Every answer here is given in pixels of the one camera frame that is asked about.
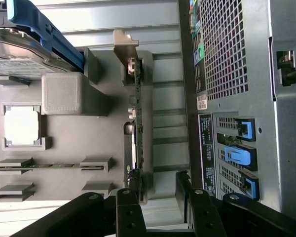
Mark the grey parts rack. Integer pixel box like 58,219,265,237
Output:
0,47,155,205

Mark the green RAM stick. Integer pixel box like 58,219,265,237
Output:
0,164,106,171

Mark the blue card retention clip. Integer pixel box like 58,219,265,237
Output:
223,145,258,171
235,118,257,142
238,170,259,201

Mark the open PC case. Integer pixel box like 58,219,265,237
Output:
179,0,296,215

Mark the silver CPU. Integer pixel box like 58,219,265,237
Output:
4,106,39,146

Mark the hard disk in blue caddy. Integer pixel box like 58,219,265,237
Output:
0,0,86,81

